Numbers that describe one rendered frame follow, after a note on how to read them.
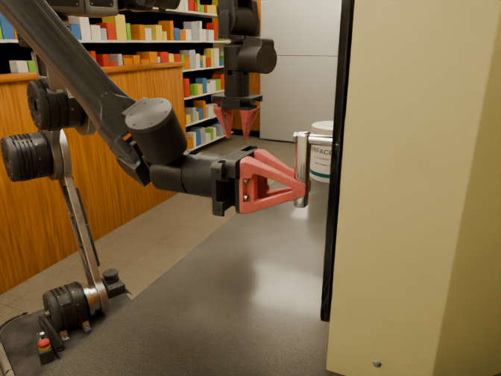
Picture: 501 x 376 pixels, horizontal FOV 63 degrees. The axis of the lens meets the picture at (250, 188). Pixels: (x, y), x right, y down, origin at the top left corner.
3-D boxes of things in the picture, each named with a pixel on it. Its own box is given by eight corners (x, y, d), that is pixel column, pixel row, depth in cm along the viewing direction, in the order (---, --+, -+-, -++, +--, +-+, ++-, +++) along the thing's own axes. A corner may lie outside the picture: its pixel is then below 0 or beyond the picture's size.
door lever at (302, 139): (334, 216, 46) (338, 208, 48) (340, 132, 43) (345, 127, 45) (288, 209, 48) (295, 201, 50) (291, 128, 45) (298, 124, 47)
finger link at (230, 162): (317, 153, 49) (245, 146, 53) (298, 169, 43) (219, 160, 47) (314, 206, 51) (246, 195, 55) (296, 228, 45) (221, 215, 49)
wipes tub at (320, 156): (359, 173, 120) (364, 121, 115) (350, 186, 109) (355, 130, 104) (315, 168, 125) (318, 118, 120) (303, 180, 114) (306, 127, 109)
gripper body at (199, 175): (261, 145, 54) (212, 140, 57) (224, 165, 45) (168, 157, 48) (260, 191, 56) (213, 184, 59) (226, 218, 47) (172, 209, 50)
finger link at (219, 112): (241, 142, 92) (241, 100, 88) (212, 139, 94) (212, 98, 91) (253, 136, 97) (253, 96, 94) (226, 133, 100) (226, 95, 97)
